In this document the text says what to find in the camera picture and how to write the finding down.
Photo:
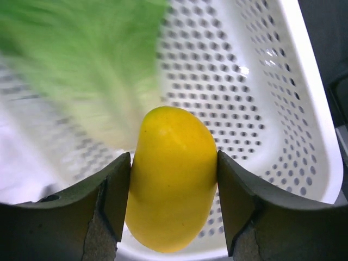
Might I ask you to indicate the white perforated plastic basket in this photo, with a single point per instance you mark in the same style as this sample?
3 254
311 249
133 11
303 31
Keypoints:
245 69

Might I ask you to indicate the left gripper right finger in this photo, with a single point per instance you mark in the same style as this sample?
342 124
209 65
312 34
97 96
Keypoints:
264 222

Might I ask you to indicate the green lettuce head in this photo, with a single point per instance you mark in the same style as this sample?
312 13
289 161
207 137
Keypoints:
95 60

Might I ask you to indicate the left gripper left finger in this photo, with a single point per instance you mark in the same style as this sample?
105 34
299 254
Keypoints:
82 222

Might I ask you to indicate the yellow lemon fruit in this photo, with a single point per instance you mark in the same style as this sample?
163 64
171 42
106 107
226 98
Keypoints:
173 180

